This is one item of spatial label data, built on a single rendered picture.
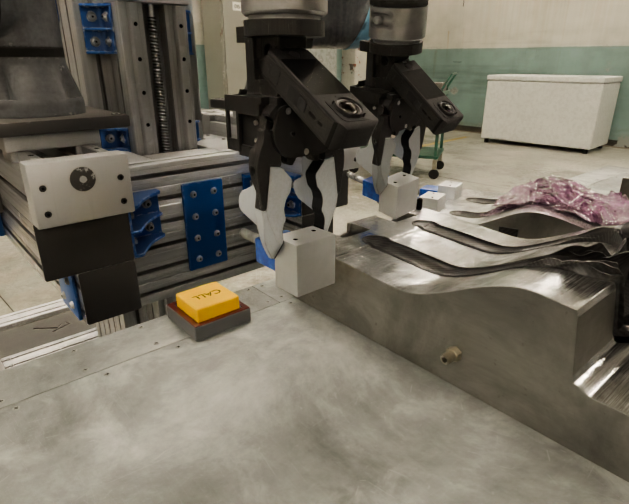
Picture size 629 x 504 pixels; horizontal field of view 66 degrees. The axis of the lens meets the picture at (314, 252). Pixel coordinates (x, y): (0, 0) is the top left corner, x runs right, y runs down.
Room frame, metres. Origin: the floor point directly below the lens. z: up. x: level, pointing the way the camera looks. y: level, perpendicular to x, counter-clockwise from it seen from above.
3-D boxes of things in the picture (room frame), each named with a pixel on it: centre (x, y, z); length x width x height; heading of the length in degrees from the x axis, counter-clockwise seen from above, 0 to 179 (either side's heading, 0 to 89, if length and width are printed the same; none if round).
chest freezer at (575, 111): (6.99, -3.26, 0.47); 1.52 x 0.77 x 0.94; 45
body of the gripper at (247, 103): (0.47, 0.03, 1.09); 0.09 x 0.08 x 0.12; 41
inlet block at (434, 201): (0.91, -0.18, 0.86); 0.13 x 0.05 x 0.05; 58
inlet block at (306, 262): (0.48, 0.04, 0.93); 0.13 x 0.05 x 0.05; 41
